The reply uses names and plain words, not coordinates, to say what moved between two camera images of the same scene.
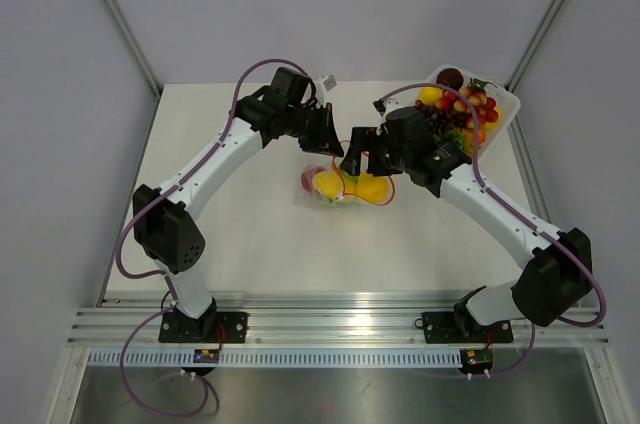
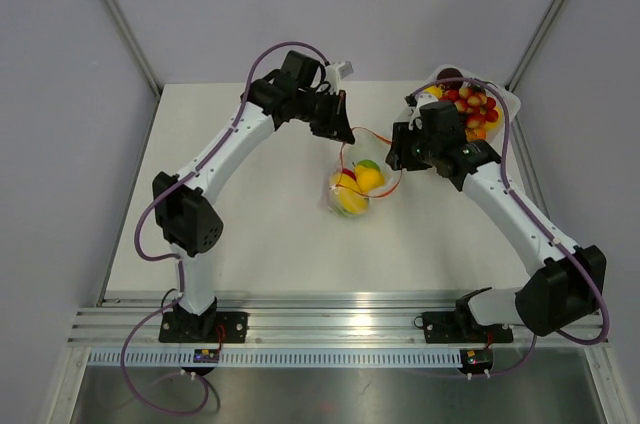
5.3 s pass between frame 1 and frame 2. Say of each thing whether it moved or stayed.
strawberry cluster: stayed
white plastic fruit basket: stayed
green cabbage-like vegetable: moved
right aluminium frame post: stayed
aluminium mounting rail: stayed
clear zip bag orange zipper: moved
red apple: moved
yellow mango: moved
